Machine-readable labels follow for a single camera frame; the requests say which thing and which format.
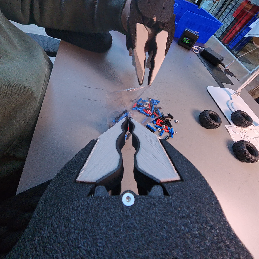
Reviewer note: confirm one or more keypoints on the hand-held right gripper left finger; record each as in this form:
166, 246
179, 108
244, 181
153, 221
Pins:
101, 158

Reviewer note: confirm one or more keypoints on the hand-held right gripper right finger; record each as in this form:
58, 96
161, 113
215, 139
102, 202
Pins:
156, 158

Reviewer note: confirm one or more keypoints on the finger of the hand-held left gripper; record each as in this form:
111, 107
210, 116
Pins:
159, 46
139, 44

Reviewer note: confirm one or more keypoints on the small cluster of toy pins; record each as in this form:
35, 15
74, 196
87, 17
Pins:
117, 117

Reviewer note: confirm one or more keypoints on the large pile of toy pins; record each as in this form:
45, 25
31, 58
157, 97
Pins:
151, 109

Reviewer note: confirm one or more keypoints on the clear plastic bag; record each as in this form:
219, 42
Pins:
121, 101

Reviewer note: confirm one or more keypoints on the black toy tyre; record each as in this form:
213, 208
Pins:
236, 120
238, 153
204, 121

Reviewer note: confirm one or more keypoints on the grey desk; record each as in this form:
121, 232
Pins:
81, 101

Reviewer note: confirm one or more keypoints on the black desk mat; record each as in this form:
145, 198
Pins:
218, 75

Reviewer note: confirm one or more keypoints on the white desk lamp stand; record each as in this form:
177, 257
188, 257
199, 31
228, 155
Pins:
226, 97

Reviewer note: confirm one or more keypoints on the person's left hand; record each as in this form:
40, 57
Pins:
126, 18

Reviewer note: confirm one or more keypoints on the blue storage bin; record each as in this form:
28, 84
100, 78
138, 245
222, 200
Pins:
182, 4
198, 26

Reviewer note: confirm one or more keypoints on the black charger with green display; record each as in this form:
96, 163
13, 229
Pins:
188, 39

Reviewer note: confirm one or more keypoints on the black power adapter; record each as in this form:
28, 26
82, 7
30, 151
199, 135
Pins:
212, 56

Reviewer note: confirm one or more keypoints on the black padded armrest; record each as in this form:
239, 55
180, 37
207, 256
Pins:
79, 40

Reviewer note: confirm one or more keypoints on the white sticker sheet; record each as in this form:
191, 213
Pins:
245, 132

